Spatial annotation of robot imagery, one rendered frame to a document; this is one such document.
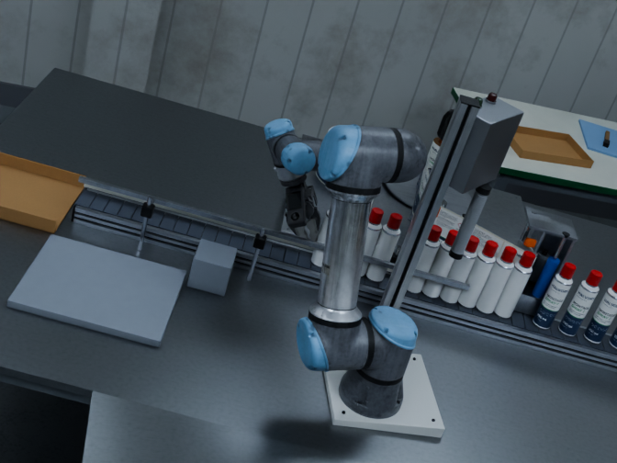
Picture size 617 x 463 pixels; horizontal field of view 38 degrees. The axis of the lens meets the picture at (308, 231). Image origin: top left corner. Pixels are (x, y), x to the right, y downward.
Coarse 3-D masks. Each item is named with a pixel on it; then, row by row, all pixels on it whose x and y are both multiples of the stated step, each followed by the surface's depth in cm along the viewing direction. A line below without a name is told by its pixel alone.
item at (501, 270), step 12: (504, 252) 240; (516, 252) 240; (504, 264) 241; (492, 276) 243; (504, 276) 242; (492, 288) 244; (480, 300) 248; (492, 300) 246; (480, 312) 249; (492, 312) 250
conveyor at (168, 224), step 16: (96, 208) 242; (112, 208) 244; (128, 208) 246; (160, 224) 244; (176, 224) 245; (192, 224) 247; (208, 224) 250; (208, 240) 243; (224, 240) 245; (240, 240) 247; (272, 256) 245; (288, 256) 247; (304, 256) 249; (320, 272) 245; (384, 288) 246; (448, 304) 248; (496, 320) 248; (512, 320) 250; (528, 320) 252; (560, 336) 249; (576, 336) 251; (608, 336) 256; (608, 352) 249
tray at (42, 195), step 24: (0, 168) 254; (24, 168) 256; (48, 168) 255; (0, 192) 244; (24, 192) 247; (48, 192) 250; (72, 192) 253; (0, 216) 234; (24, 216) 234; (48, 216) 241
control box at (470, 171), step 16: (480, 112) 208; (496, 112) 211; (512, 112) 213; (480, 128) 206; (496, 128) 207; (512, 128) 215; (480, 144) 207; (496, 144) 213; (464, 160) 210; (480, 160) 210; (496, 160) 218; (464, 176) 212; (480, 176) 216; (496, 176) 225; (464, 192) 213
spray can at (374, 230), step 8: (376, 208) 240; (376, 216) 238; (368, 224) 239; (376, 224) 239; (368, 232) 239; (376, 232) 240; (368, 240) 240; (376, 240) 242; (368, 248) 242; (368, 264) 246
